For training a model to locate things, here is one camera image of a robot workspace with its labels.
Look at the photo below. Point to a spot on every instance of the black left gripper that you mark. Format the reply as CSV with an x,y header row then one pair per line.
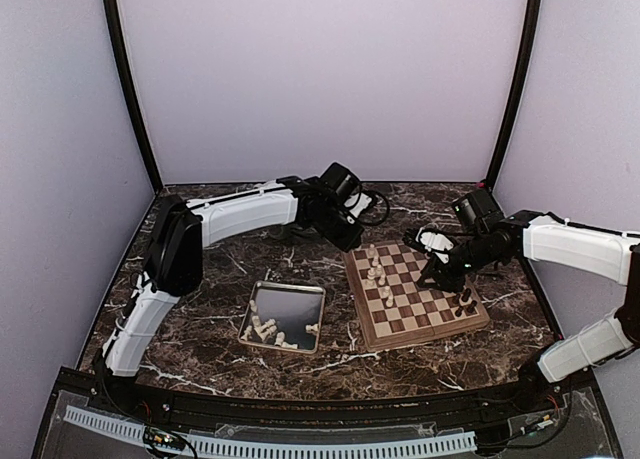
x,y
349,241

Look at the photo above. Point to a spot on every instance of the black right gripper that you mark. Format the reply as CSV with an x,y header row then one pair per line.
x,y
448,281

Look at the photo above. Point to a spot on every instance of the wooden chessboard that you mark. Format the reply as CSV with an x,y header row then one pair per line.
x,y
419,315

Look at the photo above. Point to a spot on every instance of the silver metal tray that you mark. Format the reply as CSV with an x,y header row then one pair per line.
x,y
288,296

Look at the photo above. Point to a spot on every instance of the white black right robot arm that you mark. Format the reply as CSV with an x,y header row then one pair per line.
x,y
588,255

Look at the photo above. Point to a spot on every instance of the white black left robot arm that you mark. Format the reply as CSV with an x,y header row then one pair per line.
x,y
173,263

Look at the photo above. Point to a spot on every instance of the dark chess pieces row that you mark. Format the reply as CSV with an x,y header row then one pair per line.
x,y
465,303

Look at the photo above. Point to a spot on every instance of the white pieces pile in tray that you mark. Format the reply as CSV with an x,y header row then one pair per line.
x,y
281,328

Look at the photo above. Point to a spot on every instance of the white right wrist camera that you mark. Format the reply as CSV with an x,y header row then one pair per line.
x,y
429,241

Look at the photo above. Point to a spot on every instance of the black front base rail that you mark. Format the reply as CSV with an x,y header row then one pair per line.
x,y
482,407

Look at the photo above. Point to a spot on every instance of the right black frame post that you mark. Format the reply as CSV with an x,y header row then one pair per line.
x,y
525,49

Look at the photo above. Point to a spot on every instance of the black frame post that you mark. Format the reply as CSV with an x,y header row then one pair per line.
x,y
525,49
123,68

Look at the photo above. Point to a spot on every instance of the white slotted cable duct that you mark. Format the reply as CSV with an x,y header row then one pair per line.
x,y
165,445

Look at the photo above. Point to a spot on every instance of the left black frame post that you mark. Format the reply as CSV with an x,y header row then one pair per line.
x,y
123,68

